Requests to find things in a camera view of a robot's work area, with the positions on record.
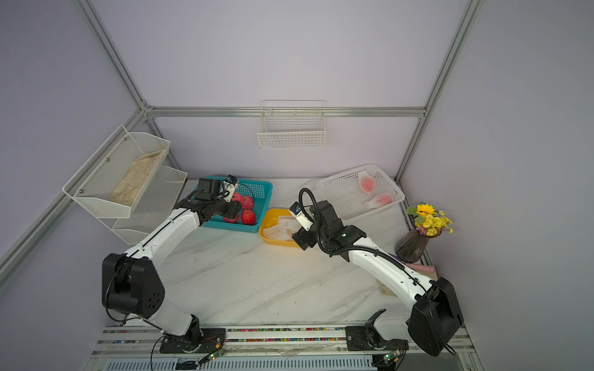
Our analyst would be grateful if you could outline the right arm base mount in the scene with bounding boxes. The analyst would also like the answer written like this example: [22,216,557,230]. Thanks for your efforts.
[345,309,408,352]

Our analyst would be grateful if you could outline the white plastic perforated basket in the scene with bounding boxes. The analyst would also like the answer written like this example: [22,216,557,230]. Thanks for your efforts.
[316,164,405,220]

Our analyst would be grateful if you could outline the white wire wall basket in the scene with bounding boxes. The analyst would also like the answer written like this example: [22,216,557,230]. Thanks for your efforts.
[257,100,326,150]

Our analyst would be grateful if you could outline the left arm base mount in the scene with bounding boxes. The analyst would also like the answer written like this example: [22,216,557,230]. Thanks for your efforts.
[159,315,227,354]

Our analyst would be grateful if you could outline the white two-tier wire shelf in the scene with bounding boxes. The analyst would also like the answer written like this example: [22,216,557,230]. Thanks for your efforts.
[63,125,187,245]

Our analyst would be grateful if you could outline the dark glass vase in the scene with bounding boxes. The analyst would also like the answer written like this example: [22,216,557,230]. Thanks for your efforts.
[394,229,433,263]

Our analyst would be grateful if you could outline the yellow flower bouquet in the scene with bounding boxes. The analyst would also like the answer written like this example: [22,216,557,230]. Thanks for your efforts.
[406,203,453,238]

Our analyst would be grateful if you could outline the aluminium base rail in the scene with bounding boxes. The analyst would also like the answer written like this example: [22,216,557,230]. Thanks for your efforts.
[85,323,484,370]

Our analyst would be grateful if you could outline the teal plastic perforated basket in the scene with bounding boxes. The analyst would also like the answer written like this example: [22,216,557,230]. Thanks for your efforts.
[202,179,273,233]

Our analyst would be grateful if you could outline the netted red apple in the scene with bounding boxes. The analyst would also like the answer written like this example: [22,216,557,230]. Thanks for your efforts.
[223,215,240,224]
[241,210,257,226]

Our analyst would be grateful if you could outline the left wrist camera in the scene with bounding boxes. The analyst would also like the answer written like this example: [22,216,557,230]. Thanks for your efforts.
[221,176,238,203]

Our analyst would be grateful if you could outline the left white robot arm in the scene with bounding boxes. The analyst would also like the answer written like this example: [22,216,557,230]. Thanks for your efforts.
[101,176,241,340]

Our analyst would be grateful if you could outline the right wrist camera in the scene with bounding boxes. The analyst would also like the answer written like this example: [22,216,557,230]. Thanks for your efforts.
[289,202,314,231]

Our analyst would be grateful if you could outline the beige cloth in shelf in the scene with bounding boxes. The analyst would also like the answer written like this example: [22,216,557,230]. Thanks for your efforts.
[108,149,165,207]

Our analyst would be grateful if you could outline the yellow plastic tub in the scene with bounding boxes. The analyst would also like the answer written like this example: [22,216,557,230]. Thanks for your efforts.
[259,209,301,248]

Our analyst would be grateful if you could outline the aluminium frame structure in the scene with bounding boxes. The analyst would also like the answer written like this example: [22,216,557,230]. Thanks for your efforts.
[1,1,484,291]

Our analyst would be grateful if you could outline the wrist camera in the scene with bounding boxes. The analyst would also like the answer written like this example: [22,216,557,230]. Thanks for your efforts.
[221,176,238,203]
[289,202,314,231]

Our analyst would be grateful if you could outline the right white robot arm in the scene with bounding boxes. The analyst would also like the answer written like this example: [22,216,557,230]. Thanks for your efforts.
[289,201,464,356]

